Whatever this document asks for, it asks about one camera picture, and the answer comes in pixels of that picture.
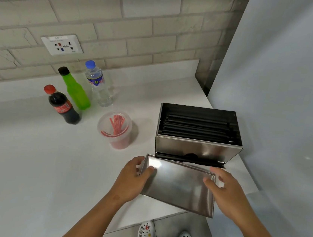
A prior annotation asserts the person's right hand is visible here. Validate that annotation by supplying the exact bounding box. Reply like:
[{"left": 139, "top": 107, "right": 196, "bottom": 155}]
[{"left": 198, "top": 166, "right": 257, "bottom": 229}]

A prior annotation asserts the person's left hand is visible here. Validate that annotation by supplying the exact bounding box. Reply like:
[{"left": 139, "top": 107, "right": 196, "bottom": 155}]
[{"left": 107, "top": 153, "right": 156, "bottom": 207}]

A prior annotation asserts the stainless steel dispenser lid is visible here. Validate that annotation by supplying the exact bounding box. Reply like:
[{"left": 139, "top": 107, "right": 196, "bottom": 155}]
[{"left": 135, "top": 153, "right": 220, "bottom": 219}]

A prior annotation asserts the person's left forearm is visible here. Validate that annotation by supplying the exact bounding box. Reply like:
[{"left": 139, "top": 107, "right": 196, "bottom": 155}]
[{"left": 57, "top": 186, "right": 133, "bottom": 237}]

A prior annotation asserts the stainless steel straw dispenser box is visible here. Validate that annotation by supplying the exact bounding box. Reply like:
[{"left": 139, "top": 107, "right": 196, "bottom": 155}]
[{"left": 153, "top": 102, "right": 247, "bottom": 170}]

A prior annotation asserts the clear plastic cup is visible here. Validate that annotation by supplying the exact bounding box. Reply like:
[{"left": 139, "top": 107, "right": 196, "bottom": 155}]
[{"left": 95, "top": 109, "right": 134, "bottom": 151}]

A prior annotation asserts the bunch of red striped straws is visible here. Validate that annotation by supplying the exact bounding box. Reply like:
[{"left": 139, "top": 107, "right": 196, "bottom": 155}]
[{"left": 100, "top": 113, "right": 130, "bottom": 139}]

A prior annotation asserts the person's left white clog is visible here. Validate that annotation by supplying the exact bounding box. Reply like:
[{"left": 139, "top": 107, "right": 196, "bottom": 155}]
[{"left": 137, "top": 220, "right": 156, "bottom": 237}]

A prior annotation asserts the bundle of black straws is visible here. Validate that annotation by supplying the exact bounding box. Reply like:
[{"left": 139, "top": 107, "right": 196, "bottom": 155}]
[{"left": 159, "top": 113, "right": 237, "bottom": 144}]

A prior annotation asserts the clear water bottle blue cap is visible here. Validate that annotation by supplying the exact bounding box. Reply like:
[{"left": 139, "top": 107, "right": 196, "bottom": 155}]
[{"left": 80, "top": 60, "right": 117, "bottom": 108}]

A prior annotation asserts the dark cola bottle red cap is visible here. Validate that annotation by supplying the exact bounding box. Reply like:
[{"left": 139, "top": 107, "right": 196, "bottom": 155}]
[{"left": 40, "top": 84, "right": 85, "bottom": 125}]

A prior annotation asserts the green bottle black cap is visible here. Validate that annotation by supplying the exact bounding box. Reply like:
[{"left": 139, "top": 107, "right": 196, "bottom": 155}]
[{"left": 54, "top": 66, "right": 95, "bottom": 111}]

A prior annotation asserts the white wall power socket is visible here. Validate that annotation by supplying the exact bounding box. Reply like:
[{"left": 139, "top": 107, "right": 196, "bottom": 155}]
[{"left": 39, "top": 31, "right": 85, "bottom": 59}]

